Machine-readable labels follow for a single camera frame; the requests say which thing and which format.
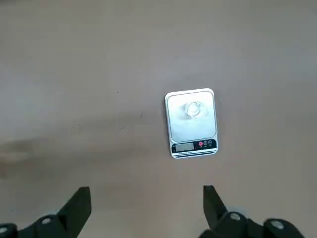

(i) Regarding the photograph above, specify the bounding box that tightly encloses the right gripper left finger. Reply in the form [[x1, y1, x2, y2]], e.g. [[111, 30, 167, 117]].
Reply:
[[0, 186, 92, 238]]

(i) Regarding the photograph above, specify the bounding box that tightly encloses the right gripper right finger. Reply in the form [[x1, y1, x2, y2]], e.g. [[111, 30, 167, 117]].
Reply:
[[198, 184, 307, 238]]

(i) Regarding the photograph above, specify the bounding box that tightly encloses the clear measuring cup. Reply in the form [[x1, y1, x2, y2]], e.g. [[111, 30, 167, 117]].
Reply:
[[183, 100, 208, 121]]

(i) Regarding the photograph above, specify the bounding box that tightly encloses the white electronic scale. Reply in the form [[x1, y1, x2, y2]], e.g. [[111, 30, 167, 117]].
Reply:
[[164, 88, 218, 159]]

